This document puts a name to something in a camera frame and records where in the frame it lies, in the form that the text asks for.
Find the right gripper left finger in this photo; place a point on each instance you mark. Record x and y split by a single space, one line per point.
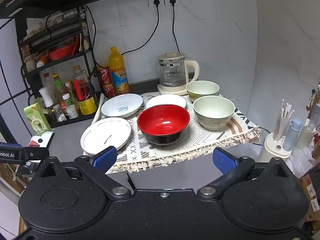
95 168

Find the white plate black rim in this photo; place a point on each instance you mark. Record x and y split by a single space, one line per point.
104 133

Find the white chopstick holder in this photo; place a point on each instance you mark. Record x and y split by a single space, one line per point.
273 143

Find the pale green bowl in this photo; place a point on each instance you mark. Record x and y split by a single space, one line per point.
213 112
199 88

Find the white plate blue lettering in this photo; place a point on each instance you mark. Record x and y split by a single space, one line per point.
122 106

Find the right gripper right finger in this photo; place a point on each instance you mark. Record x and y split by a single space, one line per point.
233 171

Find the white paper package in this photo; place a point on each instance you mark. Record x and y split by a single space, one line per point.
44 140

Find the cream kettle base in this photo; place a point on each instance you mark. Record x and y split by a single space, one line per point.
180 90

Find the red and black bowl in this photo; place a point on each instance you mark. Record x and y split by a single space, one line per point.
163 124

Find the red basket on rack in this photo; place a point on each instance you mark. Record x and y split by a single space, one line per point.
62 52

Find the dark soy sauce bottle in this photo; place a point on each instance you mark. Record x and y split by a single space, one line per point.
83 93

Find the patterned fringed table cloth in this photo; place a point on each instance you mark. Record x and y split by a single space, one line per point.
138 154

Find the red drink can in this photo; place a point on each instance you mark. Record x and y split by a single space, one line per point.
106 82

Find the small white plate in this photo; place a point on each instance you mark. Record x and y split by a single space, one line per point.
167 99

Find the glass electric kettle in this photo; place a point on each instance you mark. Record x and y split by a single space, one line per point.
173 69

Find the light blue bottle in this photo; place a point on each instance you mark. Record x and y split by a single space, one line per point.
292 134

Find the white cap small bottle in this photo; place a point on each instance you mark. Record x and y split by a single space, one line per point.
72 112

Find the orange juice bottle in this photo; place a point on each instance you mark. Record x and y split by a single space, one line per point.
119 76

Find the clear spice jar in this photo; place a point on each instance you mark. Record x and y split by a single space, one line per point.
59 114

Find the green label sauce bottle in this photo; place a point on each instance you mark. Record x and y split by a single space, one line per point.
59 88

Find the green carton box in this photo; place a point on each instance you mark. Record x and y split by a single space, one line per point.
38 121

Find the black metal kitchen rack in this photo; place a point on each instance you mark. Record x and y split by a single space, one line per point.
70 30

